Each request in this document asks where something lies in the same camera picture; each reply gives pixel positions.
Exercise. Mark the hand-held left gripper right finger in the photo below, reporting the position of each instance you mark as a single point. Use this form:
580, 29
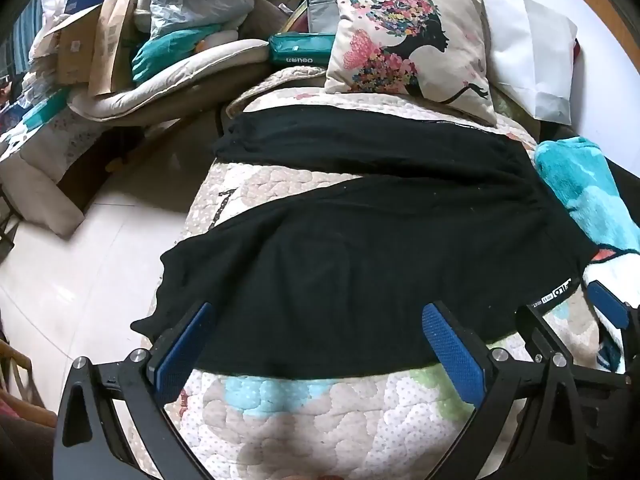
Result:
452, 355

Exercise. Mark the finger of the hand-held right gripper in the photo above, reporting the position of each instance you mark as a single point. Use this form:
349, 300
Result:
535, 332
607, 305

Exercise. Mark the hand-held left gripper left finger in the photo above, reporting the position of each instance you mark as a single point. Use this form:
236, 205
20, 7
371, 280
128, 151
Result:
182, 355

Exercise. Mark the black pants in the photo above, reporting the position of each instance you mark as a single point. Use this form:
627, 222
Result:
350, 260

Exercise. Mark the teal printed fleece blanket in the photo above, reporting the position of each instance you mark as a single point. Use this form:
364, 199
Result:
575, 180

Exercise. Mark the quilted heart pattern bedspread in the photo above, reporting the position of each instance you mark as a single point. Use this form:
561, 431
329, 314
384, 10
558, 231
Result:
325, 410

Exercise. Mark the light wooden chair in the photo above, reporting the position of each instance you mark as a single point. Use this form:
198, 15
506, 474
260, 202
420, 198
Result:
20, 380

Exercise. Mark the beige floral sofa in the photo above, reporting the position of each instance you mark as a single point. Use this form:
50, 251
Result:
45, 170

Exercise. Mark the beige padded cushion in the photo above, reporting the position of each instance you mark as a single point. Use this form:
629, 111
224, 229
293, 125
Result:
165, 85

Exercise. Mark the teal packet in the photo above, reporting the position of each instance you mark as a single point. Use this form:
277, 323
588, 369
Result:
47, 107

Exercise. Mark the wooden headboard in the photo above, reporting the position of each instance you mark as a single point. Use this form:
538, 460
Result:
600, 5

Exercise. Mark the teal cloth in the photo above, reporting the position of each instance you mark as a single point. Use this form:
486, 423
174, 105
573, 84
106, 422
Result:
165, 50

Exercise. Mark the brown paper bag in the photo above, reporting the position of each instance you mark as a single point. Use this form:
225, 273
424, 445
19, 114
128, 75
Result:
112, 45

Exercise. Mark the cardboard box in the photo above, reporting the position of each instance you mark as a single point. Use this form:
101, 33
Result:
75, 50

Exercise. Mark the green tissue packet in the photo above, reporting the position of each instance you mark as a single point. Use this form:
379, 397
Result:
300, 50

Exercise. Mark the floral silhouette printed pillow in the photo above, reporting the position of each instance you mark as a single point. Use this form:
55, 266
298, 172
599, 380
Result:
400, 25

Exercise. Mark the clear plastic bag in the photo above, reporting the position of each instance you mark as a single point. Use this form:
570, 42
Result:
200, 0

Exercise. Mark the blue box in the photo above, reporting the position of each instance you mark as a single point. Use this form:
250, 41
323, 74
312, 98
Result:
82, 2

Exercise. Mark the grey fabric bag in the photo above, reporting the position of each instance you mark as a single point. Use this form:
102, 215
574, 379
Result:
322, 7

